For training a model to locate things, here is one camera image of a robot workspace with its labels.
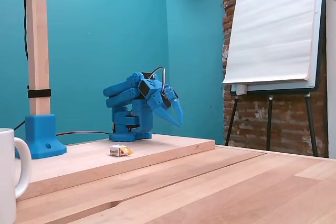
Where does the wooden post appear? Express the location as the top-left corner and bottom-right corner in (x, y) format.
(24, 0), (51, 116)

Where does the white ceramic mug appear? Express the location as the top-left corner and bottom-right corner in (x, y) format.
(0, 128), (33, 224)

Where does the dark flipchart easel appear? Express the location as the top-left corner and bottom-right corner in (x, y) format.
(225, 0), (329, 158)

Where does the black strap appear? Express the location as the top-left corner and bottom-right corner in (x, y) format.
(27, 89), (51, 99)

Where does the thin black cable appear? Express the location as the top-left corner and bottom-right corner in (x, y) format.
(13, 0), (29, 131)

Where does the white flipchart paper pad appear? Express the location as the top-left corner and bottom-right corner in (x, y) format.
(222, 0), (322, 84)

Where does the yellow white sweet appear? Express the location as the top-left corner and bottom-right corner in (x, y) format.
(109, 144), (134, 157)

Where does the raised wooden board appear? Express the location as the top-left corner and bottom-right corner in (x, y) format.
(15, 133), (216, 201)

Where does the red black power cable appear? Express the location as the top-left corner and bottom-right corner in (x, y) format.
(56, 130), (111, 137)

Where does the blue post mount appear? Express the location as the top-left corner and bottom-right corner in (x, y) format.
(15, 114), (67, 160)

